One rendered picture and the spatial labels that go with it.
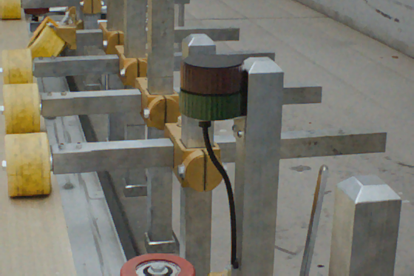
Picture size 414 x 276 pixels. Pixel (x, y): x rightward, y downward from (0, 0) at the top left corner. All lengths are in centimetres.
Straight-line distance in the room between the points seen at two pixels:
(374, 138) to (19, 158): 49
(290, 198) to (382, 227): 287
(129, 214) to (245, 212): 72
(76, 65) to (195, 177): 58
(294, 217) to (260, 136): 248
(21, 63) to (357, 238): 105
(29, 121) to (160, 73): 21
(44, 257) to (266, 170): 28
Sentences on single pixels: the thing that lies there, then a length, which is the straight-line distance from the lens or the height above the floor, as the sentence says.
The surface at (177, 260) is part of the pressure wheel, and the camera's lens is 91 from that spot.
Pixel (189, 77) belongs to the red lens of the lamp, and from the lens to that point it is 76.
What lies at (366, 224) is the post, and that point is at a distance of 57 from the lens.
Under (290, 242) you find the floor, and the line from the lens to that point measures 306.
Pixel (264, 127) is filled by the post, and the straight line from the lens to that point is 79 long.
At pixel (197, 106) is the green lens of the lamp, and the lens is 76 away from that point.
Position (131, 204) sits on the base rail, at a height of 70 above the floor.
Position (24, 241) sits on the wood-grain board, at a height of 90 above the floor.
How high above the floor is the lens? 132
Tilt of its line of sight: 18 degrees down
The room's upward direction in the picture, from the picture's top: 1 degrees clockwise
